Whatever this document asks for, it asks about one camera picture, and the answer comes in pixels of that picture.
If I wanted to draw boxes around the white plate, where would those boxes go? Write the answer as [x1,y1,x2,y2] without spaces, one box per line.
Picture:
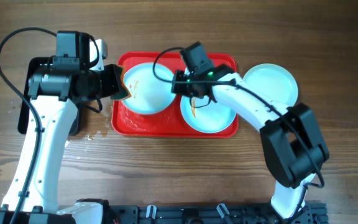
[243,63,298,106]
[180,96,237,134]
[122,62,175,115]

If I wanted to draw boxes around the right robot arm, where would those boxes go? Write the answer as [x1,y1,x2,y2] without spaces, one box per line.
[172,42,329,222]

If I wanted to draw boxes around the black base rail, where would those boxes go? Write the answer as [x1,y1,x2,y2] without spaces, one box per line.
[52,202,328,224]

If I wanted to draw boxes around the orange green sponge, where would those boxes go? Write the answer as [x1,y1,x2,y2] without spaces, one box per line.
[110,65,131,101]

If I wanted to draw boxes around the red plastic tray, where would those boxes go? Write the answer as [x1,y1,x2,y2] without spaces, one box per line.
[111,51,239,138]

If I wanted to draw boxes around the white plate top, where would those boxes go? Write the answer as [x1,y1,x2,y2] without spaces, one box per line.
[122,62,175,115]

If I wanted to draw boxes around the black rectangular water tray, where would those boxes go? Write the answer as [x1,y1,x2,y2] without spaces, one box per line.
[17,57,82,136]

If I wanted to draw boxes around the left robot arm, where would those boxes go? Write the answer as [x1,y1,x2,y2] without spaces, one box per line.
[0,31,128,223]

